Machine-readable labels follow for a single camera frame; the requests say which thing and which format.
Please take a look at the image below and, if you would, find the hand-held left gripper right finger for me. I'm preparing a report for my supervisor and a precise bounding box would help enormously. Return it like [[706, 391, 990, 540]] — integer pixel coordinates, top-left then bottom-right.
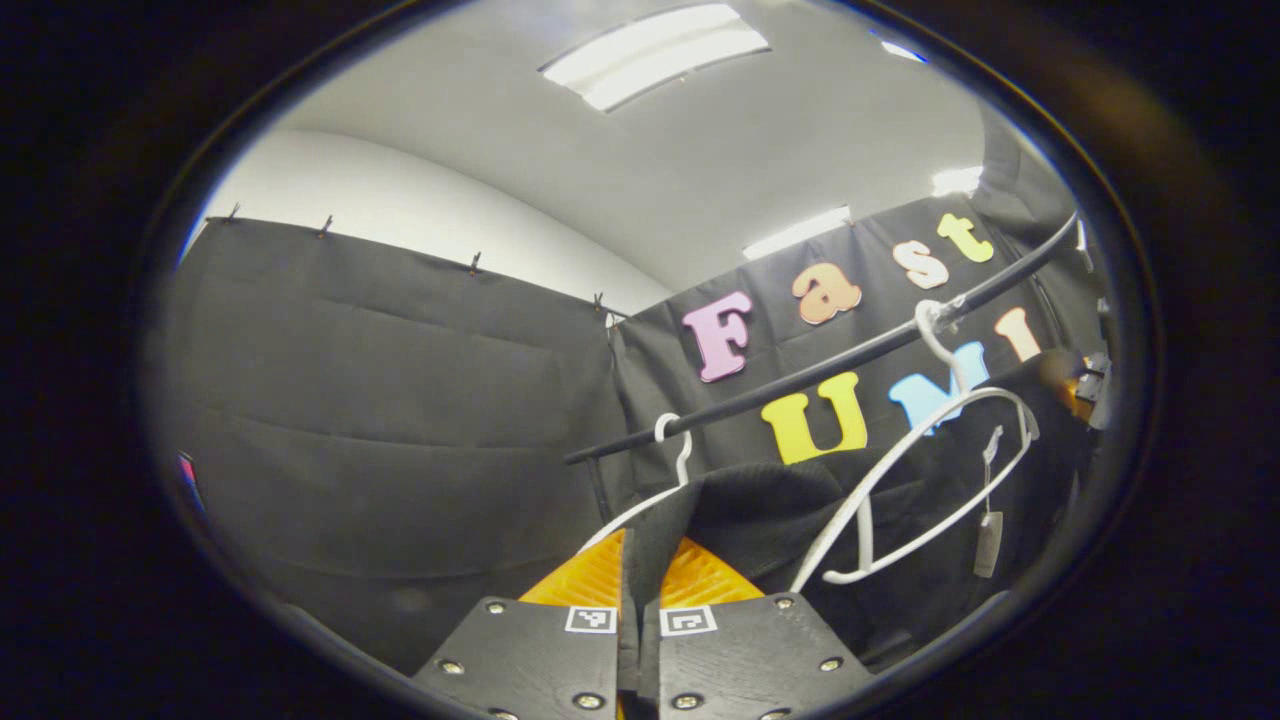
[[638, 535, 878, 720]]

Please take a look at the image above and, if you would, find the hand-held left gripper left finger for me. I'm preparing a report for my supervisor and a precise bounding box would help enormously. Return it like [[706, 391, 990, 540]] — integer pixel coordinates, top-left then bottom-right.
[[413, 528, 641, 720]]

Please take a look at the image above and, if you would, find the black garment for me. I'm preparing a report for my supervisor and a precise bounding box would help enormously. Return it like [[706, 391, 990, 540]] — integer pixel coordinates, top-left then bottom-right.
[[620, 345, 1101, 671]]

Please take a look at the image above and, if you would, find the white clothes hanger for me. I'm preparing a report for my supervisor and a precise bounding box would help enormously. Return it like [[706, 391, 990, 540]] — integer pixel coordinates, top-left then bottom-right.
[[578, 413, 694, 554], [790, 298, 1041, 593]]

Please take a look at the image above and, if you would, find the black clothes rack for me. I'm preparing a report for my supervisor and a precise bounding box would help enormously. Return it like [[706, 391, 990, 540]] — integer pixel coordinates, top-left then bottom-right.
[[563, 210, 1079, 521]]

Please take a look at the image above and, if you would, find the black backdrop cloth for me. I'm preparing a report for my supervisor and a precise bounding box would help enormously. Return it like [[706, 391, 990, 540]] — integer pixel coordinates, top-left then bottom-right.
[[150, 95, 1111, 676]]

